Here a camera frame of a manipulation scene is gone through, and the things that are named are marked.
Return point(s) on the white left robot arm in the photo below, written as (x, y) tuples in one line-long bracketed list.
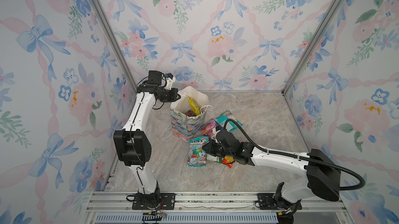
[(132, 145)]

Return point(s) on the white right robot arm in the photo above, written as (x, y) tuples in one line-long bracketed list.
[(316, 180)]

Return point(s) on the aluminium right corner post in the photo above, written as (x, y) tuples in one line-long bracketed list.
[(332, 10)]

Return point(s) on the purple candy bag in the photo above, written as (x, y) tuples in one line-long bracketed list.
[(190, 113)]

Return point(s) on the teal mint candy bag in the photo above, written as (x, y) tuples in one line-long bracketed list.
[(227, 120)]

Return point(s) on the pink berry candy bag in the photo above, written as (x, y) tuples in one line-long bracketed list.
[(210, 128)]

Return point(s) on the aluminium left corner post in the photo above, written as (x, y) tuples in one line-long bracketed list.
[(106, 27)]

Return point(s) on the floral paper gift bag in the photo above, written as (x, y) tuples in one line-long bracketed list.
[(185, 127)]

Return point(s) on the yellow lemon candy bag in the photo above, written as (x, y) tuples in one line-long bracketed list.
[(194, 106)]

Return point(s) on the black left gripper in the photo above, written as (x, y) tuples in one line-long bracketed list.
[(174, 93)]

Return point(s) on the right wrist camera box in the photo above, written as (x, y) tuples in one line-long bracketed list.
[(227, 139)]

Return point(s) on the aluminium corner post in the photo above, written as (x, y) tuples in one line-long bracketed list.
[(332, 10), (106, 27)]

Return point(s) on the green lime candy bag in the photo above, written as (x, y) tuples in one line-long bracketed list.
[(213, 158)]

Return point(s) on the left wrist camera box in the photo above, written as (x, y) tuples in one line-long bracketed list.
[(155, 77)]

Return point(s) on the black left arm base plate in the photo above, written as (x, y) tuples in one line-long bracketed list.
[(154, 201)]

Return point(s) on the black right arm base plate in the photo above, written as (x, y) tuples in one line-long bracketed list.
[(273, 201)]

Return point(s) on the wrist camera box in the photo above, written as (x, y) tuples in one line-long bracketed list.
[(227, 139), (155, 77)]

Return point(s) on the teal red Fox's candy bag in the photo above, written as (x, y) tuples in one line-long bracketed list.
[(197, 155)]

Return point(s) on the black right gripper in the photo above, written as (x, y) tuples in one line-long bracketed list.
[(211, 145)]

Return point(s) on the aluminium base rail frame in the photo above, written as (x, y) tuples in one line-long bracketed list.
[(202, 207)]

